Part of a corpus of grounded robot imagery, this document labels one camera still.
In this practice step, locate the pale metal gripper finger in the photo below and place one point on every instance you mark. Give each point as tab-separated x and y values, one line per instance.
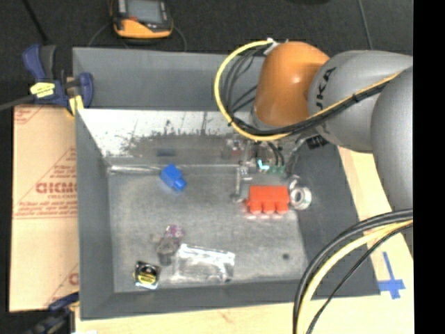
238	186
247	178

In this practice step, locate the purple and grey small toy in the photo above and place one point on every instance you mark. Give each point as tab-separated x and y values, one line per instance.
168	242

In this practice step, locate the silver tape roll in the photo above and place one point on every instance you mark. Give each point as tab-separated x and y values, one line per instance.
301	197

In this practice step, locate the black and yellow tape measure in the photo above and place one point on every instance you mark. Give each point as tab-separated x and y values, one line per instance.
147	275

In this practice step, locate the blue toy block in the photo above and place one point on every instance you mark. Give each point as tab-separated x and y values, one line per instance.
172	177

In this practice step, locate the red toy block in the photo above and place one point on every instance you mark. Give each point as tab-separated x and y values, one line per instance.
267	198

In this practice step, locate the brown cardboard board red print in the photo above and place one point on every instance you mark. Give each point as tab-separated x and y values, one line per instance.
41	186

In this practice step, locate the grey metal bin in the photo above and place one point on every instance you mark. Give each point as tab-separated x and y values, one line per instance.
208	221

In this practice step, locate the clear plastic packet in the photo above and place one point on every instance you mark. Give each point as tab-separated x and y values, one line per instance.
205	263

